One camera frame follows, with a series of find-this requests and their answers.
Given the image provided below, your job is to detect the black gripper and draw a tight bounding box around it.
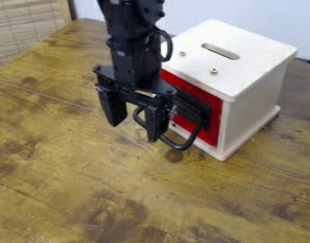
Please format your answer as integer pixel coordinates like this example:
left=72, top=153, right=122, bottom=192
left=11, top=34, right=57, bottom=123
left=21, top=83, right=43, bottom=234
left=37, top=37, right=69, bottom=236
left=94, top=50, right=176, bottom=142

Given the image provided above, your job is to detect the black metal drawer handle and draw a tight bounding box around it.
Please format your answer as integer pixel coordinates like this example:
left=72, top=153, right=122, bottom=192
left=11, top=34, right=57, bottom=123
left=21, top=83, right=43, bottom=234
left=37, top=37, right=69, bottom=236
left=132, top=91, right=206, bottom=152

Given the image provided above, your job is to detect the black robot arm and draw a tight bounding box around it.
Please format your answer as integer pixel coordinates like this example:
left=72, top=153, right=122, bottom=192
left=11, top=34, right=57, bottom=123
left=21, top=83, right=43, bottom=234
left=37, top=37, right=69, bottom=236
left=94, top=0, right=176, bottom=142

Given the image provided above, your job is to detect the red drawer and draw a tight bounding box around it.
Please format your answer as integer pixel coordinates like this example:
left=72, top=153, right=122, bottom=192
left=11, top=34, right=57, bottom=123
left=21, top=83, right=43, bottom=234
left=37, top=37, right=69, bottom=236
left=162, top=69, right=223, bottom=146

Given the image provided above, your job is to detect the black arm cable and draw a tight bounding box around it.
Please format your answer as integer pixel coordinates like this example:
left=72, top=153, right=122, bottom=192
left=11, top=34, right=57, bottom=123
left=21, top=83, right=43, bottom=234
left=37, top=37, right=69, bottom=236
left=151, top=28, right=175, bottom=63

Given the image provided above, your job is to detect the white wooden box cabinet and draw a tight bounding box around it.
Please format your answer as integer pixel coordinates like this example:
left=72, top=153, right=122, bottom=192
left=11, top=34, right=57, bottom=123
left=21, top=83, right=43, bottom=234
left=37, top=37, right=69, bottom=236
left=162, top=20, right=298, bottom=160

